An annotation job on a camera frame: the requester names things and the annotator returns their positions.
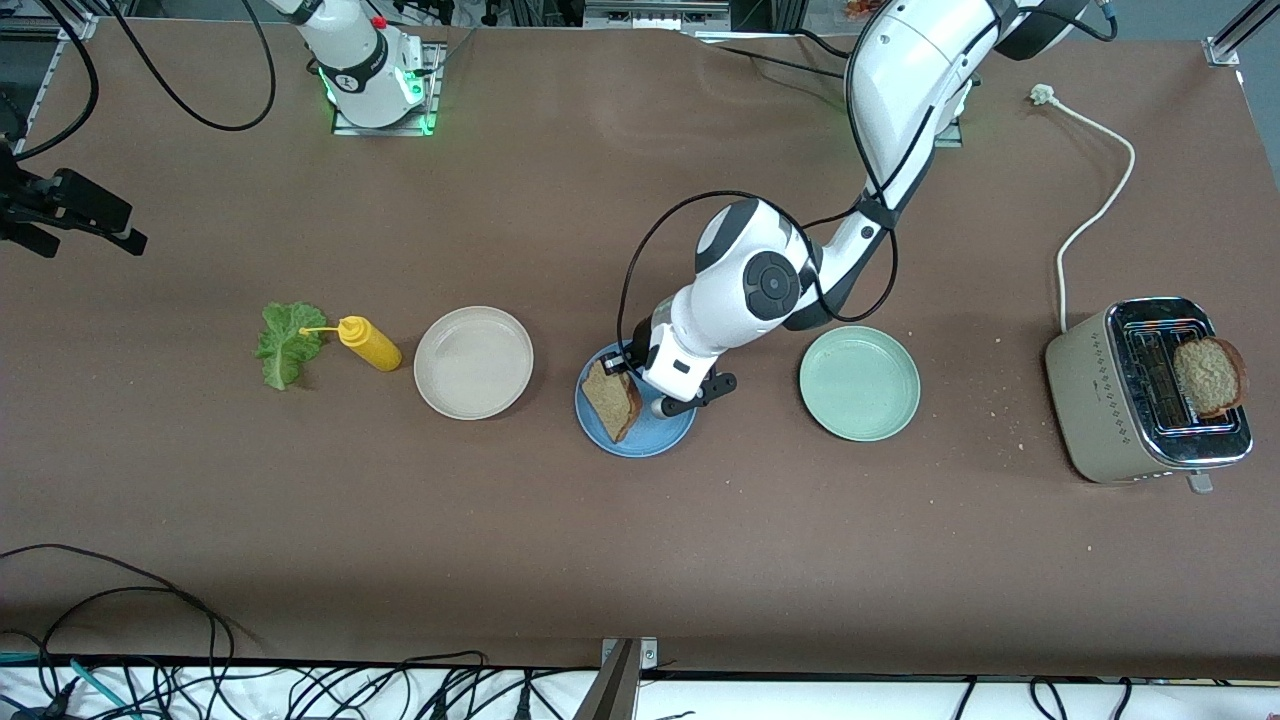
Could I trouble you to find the brown bread slice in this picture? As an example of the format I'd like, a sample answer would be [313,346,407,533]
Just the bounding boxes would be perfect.
[1172,337,1249,419]
[582,360,644,443]

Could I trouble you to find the green lettuce leaf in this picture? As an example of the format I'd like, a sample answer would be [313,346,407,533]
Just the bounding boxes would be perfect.
[254,303,329,391]

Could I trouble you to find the blue round plate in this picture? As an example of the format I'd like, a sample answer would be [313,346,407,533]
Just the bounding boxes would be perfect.
[574,340,698,459]

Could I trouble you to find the beige round plate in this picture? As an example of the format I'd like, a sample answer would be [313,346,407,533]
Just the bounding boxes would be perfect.
[413,306,535,421]

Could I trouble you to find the green round plate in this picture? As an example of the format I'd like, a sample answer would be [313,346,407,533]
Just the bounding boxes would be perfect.
[798,326,921,442]

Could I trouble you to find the yellow mustard squeeze bottle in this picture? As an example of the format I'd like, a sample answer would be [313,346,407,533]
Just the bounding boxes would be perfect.
[299,316,403,373]

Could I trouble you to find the grey power strip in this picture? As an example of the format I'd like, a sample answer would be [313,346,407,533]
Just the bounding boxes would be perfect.
[583,0,733,31]

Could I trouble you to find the beige chrome toaster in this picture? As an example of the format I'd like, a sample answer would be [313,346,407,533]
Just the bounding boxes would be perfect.
[1044,297,1254,495]

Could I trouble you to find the aluminium frame profile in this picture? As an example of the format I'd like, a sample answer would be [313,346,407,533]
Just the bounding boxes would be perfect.
[0,10,101,41]
[15,68,59,153]
[1203,0,1280,69]

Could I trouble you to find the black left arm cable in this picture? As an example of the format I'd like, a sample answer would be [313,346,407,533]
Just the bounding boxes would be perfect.
[618,190,901,353]

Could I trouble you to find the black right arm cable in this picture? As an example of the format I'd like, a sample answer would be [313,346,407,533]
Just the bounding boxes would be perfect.
[0,0,276,164]

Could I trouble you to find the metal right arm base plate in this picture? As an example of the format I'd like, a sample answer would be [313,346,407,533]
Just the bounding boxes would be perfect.
[332,42,442,137]

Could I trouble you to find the small metal table bracket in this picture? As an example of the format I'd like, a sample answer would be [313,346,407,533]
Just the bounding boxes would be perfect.
[600,637,659,671]

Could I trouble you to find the looped black cable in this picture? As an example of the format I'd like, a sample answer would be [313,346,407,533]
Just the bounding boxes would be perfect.
[0,544,237,691]

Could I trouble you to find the black arm base cable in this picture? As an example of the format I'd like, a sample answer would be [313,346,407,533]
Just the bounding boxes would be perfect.
[690,28,853,81]

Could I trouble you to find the dark metal post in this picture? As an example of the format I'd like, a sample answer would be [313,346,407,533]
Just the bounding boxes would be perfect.
[570,640,641,720]

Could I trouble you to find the tangled black cables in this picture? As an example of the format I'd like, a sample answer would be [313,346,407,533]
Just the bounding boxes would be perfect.
[0,650,601,720]

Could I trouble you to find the teal cable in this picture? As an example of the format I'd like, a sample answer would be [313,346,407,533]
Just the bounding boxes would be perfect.
[0,652,131,719]

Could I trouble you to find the white toaster power cord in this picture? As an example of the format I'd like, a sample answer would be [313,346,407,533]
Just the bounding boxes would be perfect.
[1030,84,1137,334]

